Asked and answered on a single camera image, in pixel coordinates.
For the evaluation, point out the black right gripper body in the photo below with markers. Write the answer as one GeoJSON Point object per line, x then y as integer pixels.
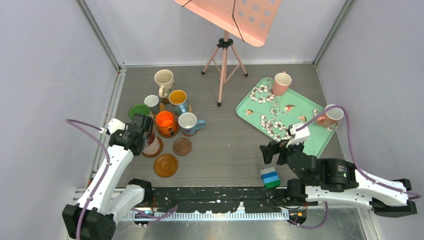
{"type": "Point", "coordinates": [284, 150]}

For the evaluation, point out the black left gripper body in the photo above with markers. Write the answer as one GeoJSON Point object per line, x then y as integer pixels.
{"type": "Point", "coordinates": [139, 151]}

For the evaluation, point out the pink inside floral mug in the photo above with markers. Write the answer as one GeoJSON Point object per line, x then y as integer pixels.
{"type": "Point", "coordinates": [151, 139]}

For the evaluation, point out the green inside cream mug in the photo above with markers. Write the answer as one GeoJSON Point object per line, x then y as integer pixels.
{"type": "Point", "coordinates": [142, 108]}

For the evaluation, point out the large ridged brown wooden coaster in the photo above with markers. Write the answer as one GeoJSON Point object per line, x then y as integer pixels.
{"type": "Point", "coordinates": [168, 135]}

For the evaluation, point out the orange mug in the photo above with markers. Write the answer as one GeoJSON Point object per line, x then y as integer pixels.
{"type": "Point", "coordinates": [166, 122]}

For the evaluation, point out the small blue patterned mug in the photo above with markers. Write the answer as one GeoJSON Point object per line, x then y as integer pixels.
{"type": "Point", "coordinates": [153, 102]}

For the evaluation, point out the light plain wooden coaster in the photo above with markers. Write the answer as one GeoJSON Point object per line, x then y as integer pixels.
{"type": "Point", "coordinates": [161, 107]}

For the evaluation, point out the dark walnut coaster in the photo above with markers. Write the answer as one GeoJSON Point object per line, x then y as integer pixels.
{"type": "Point", "coordinates": [182, 146]}

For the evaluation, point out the peach mug white inside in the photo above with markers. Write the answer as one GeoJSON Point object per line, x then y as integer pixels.
{"type": "Point", "coordinates": [330, 117]}

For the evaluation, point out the white inside teal mug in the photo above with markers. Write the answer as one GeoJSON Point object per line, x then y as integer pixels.
{"type": "Point", "coordinates": [190, 123]}

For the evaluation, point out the yellow inside blue mug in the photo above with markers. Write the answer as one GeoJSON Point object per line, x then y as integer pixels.
{"type": "Point", "coordinates": [179, 102]}

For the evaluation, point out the pink white inside mug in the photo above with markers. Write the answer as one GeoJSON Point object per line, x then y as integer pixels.
{"type": "Point", "coordinates": [281, 83]}

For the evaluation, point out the cream shell pattern mug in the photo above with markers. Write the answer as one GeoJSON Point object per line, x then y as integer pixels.
{"type": "Point", "coordinates": [164, 79]}

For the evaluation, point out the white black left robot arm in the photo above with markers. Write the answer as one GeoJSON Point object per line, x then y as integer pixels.
{"type": "Point", "coordinates": [102, 185]}

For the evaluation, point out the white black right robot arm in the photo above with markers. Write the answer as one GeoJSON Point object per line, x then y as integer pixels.
{"type": "Point", "coordinates": [337, 180]}

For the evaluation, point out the ridged brown coaster back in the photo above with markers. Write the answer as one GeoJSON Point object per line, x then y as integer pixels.
{"type": "Point", "coordinates": [165, 100]}

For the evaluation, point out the blue green toy brick stack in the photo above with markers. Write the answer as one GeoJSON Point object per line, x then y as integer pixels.
{"type": "Point", "coordinates": [270, 178]}

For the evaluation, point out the mint green floral tray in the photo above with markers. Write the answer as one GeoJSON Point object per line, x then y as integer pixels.
{"type": "Point", "coordinates": [272, 114]}

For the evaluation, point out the pink music stand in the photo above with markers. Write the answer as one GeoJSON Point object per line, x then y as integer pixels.
{"type": "Point", "coordinates": [248, 20]}

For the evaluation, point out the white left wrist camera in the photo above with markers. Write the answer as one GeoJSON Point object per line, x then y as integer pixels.
{"type": "Point", "coordinates": [112, 126]}

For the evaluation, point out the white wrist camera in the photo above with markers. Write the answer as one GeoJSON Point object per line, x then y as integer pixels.
{"type": "Point", "coordinates": [298, 133]}
{"type": "Point", "coordinates": [112, 126]}

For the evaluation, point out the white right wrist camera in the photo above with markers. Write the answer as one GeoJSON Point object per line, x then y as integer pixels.
{"type": "Point", "coordinates": [298, 133]}

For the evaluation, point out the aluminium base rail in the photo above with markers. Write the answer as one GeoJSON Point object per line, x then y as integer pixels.
{"type": "Point", "coordinates": [224, 203]}

